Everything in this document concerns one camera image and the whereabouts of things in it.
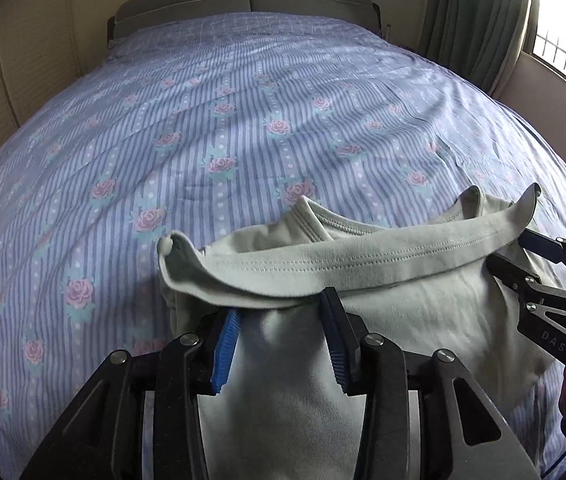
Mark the green curtain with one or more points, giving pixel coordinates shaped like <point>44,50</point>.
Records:
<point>468,20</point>

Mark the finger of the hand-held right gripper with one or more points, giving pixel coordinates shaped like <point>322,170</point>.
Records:
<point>538,246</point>
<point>508,270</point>

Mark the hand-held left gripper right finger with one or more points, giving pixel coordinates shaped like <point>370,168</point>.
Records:
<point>335,345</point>

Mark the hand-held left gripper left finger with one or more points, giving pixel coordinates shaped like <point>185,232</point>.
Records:
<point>224,350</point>

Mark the light green long-sleeve shirt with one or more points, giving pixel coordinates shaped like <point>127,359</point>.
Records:
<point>413,310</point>

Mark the bed with floral striped sheet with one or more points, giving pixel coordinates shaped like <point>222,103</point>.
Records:
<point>213,110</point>

